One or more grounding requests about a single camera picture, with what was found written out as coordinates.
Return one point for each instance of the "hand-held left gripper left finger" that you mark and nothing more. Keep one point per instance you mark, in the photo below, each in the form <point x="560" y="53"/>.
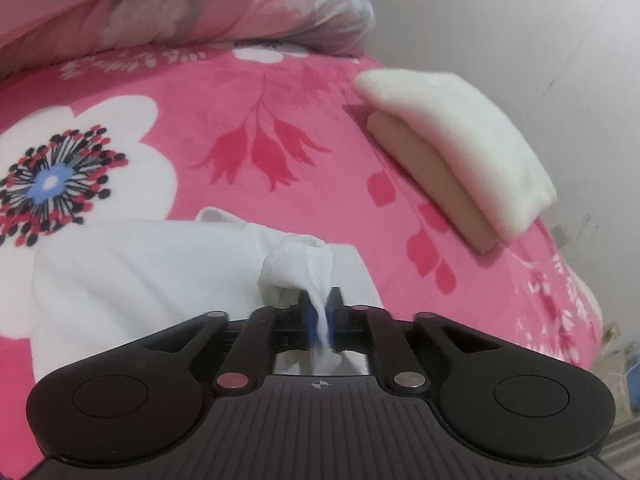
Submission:
<point x="309" y="325"/>

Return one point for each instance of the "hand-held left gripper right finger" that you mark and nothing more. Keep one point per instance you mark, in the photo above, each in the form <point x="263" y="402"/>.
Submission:
<point x="337" y="320"/>

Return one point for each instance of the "white shirt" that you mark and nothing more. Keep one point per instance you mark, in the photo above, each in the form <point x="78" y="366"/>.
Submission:
<point x="150" y="270"/>

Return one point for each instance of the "folded cream fleece garment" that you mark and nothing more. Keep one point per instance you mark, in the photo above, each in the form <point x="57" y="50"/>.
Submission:
<point x="465" y="150"/>

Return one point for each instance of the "pink floral fleece blanket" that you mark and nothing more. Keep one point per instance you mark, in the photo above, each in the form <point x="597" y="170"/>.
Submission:
<point x="225" y="110"/>

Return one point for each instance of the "pink floral quilt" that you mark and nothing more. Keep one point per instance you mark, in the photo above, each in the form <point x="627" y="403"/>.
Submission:
<point x="200" y="5"/>

